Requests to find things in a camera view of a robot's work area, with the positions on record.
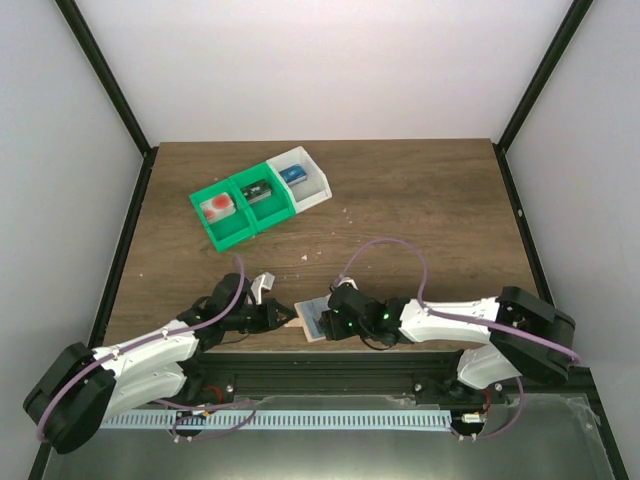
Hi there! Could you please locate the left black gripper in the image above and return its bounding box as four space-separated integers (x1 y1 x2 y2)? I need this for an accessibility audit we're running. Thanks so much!
224 299 296 335

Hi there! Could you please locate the blue credit card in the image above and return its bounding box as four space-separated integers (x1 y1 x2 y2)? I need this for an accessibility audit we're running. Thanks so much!
297 297 332 341

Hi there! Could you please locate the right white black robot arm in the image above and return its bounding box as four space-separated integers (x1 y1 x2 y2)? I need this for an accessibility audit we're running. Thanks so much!
319 284 579 403

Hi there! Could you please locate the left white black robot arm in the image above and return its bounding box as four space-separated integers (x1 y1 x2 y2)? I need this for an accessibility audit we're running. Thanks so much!
23 273 296 454

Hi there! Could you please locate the white red card stack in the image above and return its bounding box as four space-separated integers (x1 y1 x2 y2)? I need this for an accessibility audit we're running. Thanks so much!
199 192 236 224

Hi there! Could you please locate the black card stack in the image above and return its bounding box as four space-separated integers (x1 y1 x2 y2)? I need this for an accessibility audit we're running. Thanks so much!
240 179 273 205

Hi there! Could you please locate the blue card stack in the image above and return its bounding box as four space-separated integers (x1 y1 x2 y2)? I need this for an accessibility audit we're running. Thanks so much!
279 164 308 186

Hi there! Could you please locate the left green plastic bin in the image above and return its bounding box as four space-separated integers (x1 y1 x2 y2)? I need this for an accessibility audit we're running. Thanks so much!
189 178 257 252

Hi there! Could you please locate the green plastic bin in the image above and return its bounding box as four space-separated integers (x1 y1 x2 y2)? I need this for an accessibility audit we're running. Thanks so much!
229 162 295 232
189 178 257 252

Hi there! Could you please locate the middle green plastic bin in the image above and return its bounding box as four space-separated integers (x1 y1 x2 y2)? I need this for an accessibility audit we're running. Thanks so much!
229 162 295 232

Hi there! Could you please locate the white plastic bin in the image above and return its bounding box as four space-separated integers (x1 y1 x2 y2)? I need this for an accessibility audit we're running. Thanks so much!
266 146 333 214

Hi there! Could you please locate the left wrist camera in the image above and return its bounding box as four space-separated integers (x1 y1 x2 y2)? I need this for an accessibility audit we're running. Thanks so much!
249 272 275 305

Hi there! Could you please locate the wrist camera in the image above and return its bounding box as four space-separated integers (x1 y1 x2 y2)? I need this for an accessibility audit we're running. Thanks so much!
330 277 358 296
249 272 275 305

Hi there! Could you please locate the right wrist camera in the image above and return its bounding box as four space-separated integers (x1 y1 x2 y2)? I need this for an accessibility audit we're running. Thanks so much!
330 277 358 296

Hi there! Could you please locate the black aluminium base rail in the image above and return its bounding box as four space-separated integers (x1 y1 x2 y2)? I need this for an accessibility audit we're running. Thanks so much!
169 349 591 407

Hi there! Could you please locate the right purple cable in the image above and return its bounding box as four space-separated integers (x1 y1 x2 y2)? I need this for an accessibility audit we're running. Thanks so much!
335 237 583 366

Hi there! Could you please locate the purple cable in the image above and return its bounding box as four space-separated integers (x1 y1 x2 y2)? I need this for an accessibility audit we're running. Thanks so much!
37 253 251 443
335 237 583 366

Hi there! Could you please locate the light blue slotted cable duct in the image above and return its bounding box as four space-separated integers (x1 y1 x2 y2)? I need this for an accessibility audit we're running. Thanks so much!
99 409 451 430

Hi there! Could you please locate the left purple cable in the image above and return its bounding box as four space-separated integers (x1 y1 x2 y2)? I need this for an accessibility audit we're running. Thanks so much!
37 253 251 443

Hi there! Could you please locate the left black frame post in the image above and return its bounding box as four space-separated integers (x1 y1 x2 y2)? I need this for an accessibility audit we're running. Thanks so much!
53 0 153 157

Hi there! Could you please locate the black frame post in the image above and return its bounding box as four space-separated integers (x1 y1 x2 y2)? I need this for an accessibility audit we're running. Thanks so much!
53 0 153 157
497 0 595 149

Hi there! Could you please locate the right black frame post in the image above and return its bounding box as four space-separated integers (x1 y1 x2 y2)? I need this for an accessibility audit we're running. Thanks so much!
497 0 595 149

